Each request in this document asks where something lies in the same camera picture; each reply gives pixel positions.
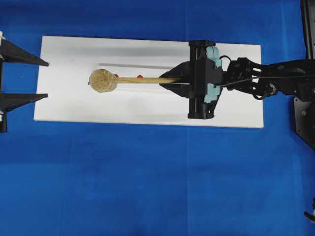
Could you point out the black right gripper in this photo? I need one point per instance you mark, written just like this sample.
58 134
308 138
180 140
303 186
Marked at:
204 89

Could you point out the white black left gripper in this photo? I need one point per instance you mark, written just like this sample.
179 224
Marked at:
11 53

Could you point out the wooden mallet hammer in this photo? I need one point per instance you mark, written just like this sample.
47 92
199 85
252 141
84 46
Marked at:
102 80

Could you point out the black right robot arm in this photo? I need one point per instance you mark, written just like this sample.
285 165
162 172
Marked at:
262 81

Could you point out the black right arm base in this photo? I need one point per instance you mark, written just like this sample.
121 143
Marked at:
304 102

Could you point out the white rectangular board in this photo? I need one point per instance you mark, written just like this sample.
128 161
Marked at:
70 98

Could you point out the blue table cloth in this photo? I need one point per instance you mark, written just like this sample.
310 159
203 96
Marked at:
89 179

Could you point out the black white object at edge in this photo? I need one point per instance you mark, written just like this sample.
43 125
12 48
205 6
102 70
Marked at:
311 215

